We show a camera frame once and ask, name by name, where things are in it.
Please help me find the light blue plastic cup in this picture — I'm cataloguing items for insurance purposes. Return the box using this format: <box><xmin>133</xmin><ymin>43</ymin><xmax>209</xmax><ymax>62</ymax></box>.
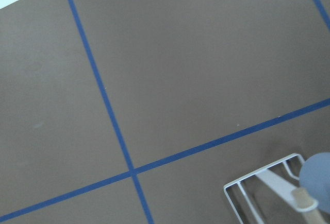
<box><xmin>299</xmin><ymin>152</ymin><xmax>329</xmax><ymax>214</ymax></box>

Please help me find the brown table mat blue grid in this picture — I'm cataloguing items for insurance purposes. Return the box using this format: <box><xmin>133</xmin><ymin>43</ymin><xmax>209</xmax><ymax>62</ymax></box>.
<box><xmin>1</xmin><ymin>0</ymin><xmax>329</xmax><ymax>223</ymax></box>

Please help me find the white wire cup holder rack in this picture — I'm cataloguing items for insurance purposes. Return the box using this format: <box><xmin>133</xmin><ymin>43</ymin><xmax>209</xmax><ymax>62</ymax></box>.
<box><xmin>223</xmin><ymin>152</ymin><xmax>325</xmax><ymax>224</ymax></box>

